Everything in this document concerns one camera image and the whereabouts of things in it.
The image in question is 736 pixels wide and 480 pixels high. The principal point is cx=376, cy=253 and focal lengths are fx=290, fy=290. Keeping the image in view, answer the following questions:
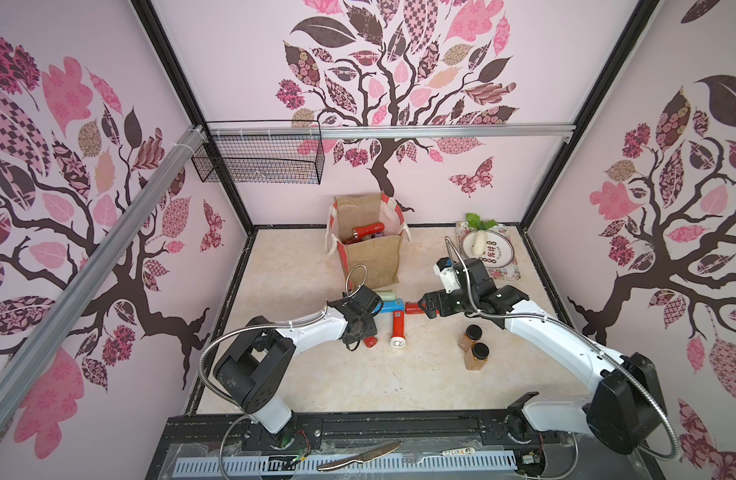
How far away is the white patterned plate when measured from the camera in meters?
1.09

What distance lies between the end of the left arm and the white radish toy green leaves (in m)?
0.53

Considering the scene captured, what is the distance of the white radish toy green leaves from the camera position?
1116 millimetres

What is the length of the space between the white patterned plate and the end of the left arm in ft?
1.67

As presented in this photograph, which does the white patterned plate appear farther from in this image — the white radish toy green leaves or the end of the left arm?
the end of the left arm
